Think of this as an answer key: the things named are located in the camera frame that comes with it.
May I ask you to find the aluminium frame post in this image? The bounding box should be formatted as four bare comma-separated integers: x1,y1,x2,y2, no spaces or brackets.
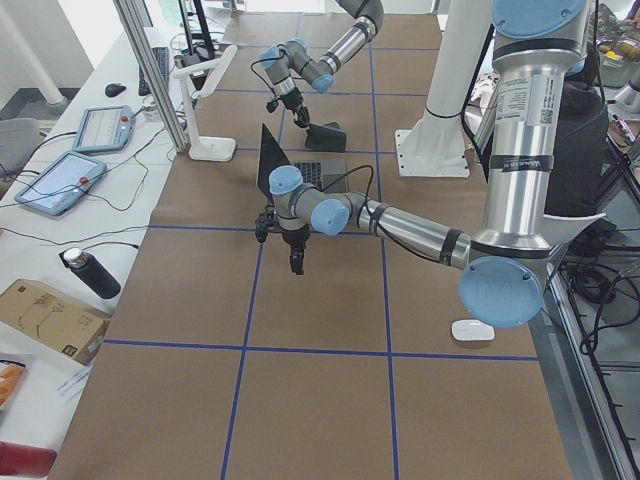
113,0,187,153

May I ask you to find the cardboard box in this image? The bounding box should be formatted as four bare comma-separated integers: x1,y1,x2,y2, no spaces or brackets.
1,279,111,365

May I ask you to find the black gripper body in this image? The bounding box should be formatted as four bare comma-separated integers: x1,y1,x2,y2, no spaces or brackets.
280,89,303,111
281,225,310,250

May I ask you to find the black water bottle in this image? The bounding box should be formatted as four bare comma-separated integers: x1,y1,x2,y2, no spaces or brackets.
59,248,121,299

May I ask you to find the lower blue teach pendant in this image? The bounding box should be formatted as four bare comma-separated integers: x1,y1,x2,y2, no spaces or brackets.
14,151,107,216

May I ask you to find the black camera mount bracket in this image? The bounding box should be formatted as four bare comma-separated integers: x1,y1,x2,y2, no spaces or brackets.
254,208,281,244

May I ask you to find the white chair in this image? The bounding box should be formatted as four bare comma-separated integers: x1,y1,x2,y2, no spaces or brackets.
542,213,606,247

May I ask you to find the person in black jacket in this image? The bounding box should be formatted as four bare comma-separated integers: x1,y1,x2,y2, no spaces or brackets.
545,46,609,217

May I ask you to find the black keyboard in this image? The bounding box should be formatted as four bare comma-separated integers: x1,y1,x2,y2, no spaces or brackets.
137,46,171,97

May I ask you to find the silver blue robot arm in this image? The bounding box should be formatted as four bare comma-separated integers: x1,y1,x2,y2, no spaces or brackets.
257,1,592,328
258,1,384,140

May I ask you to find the blue teach pendant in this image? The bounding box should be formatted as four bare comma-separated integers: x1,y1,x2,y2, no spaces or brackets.
73,105,135,154
14,151,107,216

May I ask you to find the black computer mouse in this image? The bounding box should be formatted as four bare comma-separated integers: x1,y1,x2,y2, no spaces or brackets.
104,83,127,98

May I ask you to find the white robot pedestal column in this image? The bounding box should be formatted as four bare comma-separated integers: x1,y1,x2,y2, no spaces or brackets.
395,0,492,178

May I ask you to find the grey laptop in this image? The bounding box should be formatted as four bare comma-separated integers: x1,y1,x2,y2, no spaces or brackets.
256,124,349,200

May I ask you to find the white desk lamp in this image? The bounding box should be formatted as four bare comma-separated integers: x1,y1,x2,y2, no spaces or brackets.
171,44,239,162

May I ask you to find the upper blue teach pendant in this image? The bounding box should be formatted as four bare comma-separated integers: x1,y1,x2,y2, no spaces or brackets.
73,105,135,154

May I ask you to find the white computer mouse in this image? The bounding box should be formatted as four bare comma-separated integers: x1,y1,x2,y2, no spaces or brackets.
451,319,495,342

